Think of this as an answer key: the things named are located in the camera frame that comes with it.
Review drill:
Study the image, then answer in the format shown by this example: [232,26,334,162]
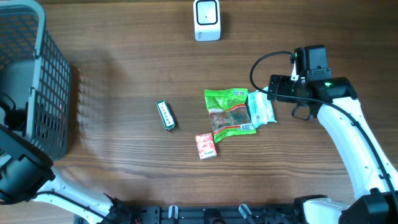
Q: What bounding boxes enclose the teal white snack packet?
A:
[247,90,277,129]

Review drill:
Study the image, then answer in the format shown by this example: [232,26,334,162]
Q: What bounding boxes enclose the green snack bag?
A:
[204,88,256,143]

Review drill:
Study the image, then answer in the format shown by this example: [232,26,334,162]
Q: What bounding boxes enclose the red small box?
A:
[195,133,217,160]

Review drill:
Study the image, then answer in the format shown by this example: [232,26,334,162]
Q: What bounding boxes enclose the dark green gum pack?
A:
[156,100,177,131]

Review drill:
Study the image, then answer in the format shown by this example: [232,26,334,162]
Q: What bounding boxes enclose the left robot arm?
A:
[1,125,134,223]

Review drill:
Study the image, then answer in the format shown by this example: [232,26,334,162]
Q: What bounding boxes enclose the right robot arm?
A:
[268,45,397,223]

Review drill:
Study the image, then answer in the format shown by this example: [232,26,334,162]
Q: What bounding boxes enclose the white barcode scanner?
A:
[193,0,221,42]

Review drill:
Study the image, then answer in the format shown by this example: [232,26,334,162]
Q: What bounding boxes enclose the grey plastic shopping basket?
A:
[1,1,72,161]

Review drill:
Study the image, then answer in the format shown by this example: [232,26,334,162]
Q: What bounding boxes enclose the right black cable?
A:
[249,50,398,206]

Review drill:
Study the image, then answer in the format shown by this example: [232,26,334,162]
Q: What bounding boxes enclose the black cable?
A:
[0,190,109,223]
[249,50,398,206]

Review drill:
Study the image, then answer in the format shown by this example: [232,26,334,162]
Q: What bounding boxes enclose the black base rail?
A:
[109,204,301,224]

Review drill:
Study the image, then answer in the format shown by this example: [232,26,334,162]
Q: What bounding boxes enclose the left black cable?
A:
[0,190,109,223]

